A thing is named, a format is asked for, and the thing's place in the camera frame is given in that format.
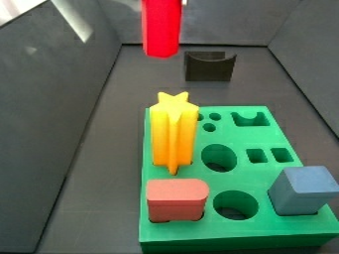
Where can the black curved cradle stand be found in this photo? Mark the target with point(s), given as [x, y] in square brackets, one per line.
[208, 66]

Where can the yellow star block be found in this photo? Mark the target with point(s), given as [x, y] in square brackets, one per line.
[173, 123]

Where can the green shape sorter base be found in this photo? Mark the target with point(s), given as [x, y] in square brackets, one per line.
[240, 153]

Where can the salmon rounded block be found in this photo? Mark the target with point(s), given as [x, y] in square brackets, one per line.
[176, 199]

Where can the red hexagon block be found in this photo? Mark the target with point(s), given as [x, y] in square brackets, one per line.
[160, 27]

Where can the blue square block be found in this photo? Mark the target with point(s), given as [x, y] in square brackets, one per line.
[301, 189]

